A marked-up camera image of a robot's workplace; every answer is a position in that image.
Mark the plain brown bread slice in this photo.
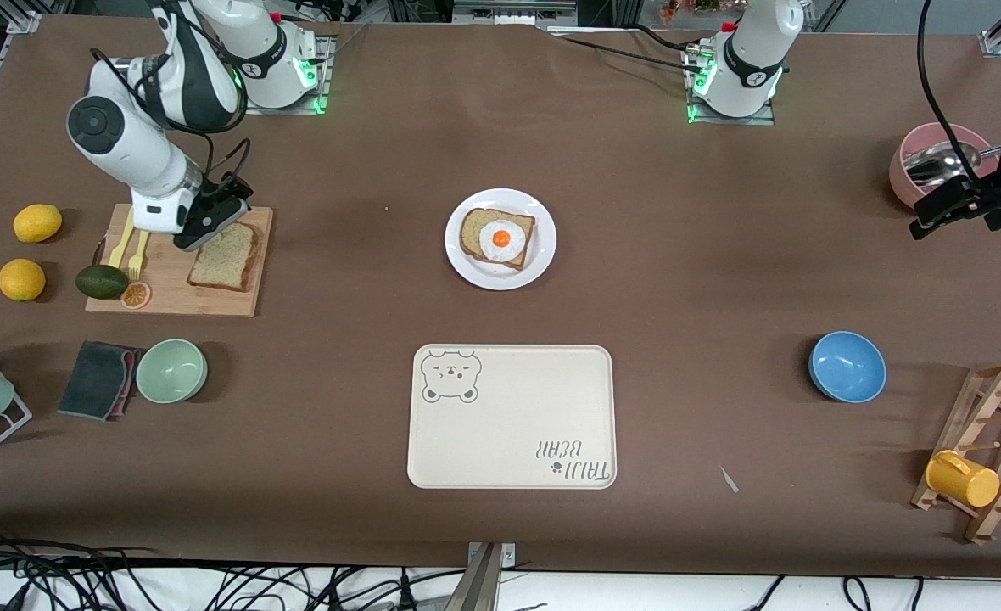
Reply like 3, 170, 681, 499
187, 222, 260, 293

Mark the white round plate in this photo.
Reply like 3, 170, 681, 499
445, 188, 557, 291

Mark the metal ladle spoon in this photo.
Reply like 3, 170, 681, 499
903, 142, 1001, 185

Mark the pink bowl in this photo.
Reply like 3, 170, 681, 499
889, 122, 1001, 215

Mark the yellow plastic fork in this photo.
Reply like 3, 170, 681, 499
128, 229, 153, 281

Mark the wooden cutting board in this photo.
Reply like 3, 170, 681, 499
85, 204, 274, 318

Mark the yellow plastic knife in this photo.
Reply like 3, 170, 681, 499
109, 219, 136, 269

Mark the dark green avocado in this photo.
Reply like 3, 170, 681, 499
75, 265, 130, 300

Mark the pale green bowl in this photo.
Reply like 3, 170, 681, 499
136, 339, 209, 404

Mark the yellow lemon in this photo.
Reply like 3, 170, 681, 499
0, 259, 47, 302
14, 204, 63, 244

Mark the grey folded cloth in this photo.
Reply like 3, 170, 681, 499
58, 341, 143, 422

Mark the wooden peg mug rack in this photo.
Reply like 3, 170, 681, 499
911, 359, 1001, 545

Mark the blue bowl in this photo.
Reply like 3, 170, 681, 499
808, 331, 887, 403

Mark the yellow mug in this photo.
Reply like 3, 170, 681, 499
926, 451, 1001, 508

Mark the cream bear print tray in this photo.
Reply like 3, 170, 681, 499
406, 344, 618, 490

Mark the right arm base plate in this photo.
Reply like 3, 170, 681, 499
240, 34, 333, 116

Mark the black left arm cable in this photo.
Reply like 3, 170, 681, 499
917, 0, 989, 183

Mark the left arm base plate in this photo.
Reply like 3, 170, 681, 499
681, 42, 777, 126

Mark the black cable on table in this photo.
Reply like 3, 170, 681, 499
543, 25, 696, 73

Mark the black cable bundle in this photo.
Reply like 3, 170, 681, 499
0, 526, 467, 611

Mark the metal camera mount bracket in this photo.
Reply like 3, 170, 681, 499
467, 541, 517, 568

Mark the aluminium camera mount beam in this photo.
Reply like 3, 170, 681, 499
445, 543, 503, 611

